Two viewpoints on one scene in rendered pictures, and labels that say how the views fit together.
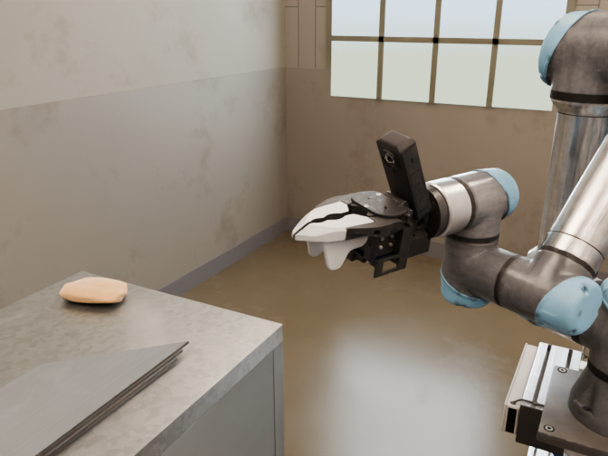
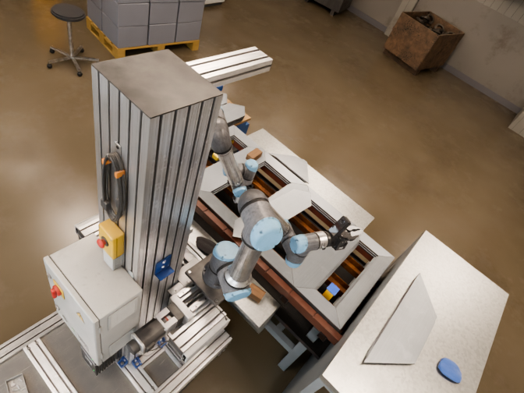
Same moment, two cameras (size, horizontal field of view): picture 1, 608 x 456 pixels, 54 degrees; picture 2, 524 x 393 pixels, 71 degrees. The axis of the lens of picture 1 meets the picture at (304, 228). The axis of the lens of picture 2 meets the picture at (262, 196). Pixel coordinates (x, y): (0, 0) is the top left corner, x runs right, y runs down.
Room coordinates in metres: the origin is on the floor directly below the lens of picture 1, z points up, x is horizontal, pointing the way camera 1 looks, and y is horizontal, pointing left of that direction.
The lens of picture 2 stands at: (1.79, -0.54, 2.59)
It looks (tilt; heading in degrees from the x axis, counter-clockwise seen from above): 45 degrees down; 177
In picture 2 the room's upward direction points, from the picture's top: 23 degrees clockwise
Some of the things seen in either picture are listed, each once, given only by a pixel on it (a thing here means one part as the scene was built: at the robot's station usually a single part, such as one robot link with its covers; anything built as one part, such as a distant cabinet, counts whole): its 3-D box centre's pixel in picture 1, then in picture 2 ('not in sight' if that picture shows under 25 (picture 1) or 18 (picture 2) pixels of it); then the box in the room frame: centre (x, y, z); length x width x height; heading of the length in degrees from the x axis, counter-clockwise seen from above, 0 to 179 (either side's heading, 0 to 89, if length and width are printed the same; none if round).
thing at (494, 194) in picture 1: (475, 200); (304, 243); (0.79, -0.24, 1.43); 0.11 x 0.08 x 0.09; 126
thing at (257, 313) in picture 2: not in sight; (195, 242); (0.44, -0.74, 0.67); 1.30 x 0.20 x 0.03; 62
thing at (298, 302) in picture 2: not in sight; (235, 242); (0.43, -0.50, 0.80); 1.62 x 0.04 x 0.06; 62
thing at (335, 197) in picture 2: not in sight; (306, 178); (-0.46, -0.15, 0.74); 1.20 x 0.26 x 0.03; 62
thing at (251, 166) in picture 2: not in sight; (249, 169); (0.23, -0.58, 1.21); 0.09 x 0.08 x 0.11; 120
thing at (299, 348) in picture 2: not in sight; (299, 348); (0.70, 0.14, 0.34); 0.06 x 0.06 x 0.68; 62
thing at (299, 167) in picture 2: not in sight; (293, 163); (-0.53, -0.28, 0.77); 0.45 x 0.20 x 0.04; 62
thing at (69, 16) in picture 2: not in sight; (68, 38); (-1.72, -2.99, 0.30); 0.57 x 0.54 x 0.60; 65
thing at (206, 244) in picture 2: not in sight; (208, 247); (0.47, -0.64, 0.70); 0.20 x 0.10 x 0.03; 75
